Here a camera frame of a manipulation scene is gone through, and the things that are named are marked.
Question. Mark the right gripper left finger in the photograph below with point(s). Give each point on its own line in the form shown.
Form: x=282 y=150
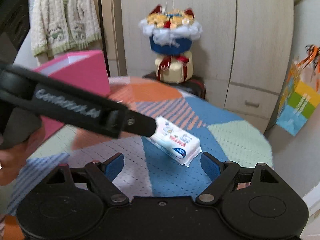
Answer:
x=101 y=177

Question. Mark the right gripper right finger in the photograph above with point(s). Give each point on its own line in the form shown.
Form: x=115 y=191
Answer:
x=223 y=177

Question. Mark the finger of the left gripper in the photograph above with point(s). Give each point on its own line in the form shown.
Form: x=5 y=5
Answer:
x=140 y=124

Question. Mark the white tissue pack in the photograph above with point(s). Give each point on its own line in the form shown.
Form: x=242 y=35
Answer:
x=177 y=143

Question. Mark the person's left hand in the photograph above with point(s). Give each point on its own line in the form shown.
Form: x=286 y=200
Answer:
x=14 y=159

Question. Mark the pink storage box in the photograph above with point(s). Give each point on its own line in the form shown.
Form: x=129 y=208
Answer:
x=83 y=69

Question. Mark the cream knitted cardigan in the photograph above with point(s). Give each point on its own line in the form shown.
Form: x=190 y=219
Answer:
x=58 y=26

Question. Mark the flower bouquet blue wrap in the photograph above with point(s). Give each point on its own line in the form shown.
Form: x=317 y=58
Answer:
x=171 y=34

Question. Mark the colourful hanging paper bag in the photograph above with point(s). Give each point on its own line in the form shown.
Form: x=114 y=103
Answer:
x=300 y=96

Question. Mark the beige wardrobe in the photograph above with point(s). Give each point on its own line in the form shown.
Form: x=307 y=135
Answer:
x=242 y=54

